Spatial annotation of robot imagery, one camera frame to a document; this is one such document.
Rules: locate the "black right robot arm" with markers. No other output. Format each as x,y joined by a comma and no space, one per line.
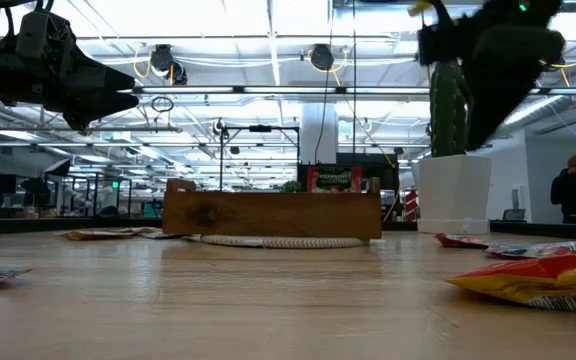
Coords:
498,12

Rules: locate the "white building column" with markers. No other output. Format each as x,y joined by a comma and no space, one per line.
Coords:
318,135

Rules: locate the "white woven round coaster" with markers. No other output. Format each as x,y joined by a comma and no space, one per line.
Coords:
293,242

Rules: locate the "small green plant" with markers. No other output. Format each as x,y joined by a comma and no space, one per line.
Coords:
292,186

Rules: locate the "orange peach tea packet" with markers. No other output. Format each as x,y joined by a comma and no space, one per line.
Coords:
528,287

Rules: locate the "red white striped object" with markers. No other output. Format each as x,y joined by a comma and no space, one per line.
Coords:
411,205

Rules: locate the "black cabinet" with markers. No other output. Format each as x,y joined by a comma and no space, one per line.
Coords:
380,172

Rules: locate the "brown wooden tea box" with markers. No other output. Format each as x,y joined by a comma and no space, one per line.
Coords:
278,215

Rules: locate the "white hexagonal planter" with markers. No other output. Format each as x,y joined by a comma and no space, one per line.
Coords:
450,195

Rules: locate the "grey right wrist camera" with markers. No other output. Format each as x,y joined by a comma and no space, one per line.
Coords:
440,45

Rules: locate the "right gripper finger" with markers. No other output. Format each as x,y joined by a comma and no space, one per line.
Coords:
505,95
479,100

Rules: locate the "green cactus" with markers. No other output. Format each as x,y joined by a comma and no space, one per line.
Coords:
445,115

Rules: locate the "person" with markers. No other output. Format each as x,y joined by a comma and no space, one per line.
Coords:
568,192

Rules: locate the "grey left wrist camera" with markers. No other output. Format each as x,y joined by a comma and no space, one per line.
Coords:
44,39

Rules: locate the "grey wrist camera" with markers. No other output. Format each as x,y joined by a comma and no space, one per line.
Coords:
44,39
440,45

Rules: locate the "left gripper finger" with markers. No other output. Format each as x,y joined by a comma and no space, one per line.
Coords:
113,104
103,77

